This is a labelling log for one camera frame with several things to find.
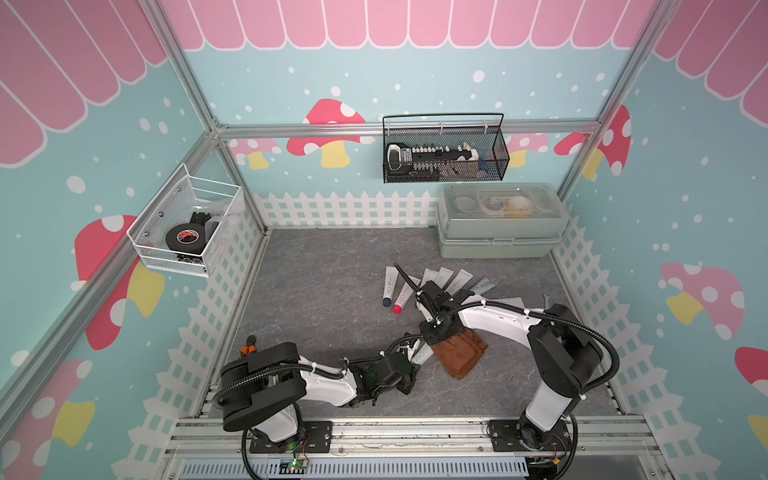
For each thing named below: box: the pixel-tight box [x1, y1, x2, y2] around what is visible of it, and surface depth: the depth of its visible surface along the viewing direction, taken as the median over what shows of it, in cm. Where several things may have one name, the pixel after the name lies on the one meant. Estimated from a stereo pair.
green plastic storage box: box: [436, 183, 569, 259], surface depth 104 cm
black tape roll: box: [166, 223, 206, 255], surface depth 70 cm
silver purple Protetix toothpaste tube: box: [470, 275, 497, 295], surface depth 105 cm
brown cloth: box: [431, 328, 489, 380], surface depth 87 cm
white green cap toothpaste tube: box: [434, 267, 454, 289], surface depth 108 cm
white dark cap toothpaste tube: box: [382, 266, 399, 307], surface depth 101 cm
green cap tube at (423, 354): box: [411, 342, 434, 365], surface depth 87 cm
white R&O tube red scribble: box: [444, 268, 474, 295], surface depth 105 cm
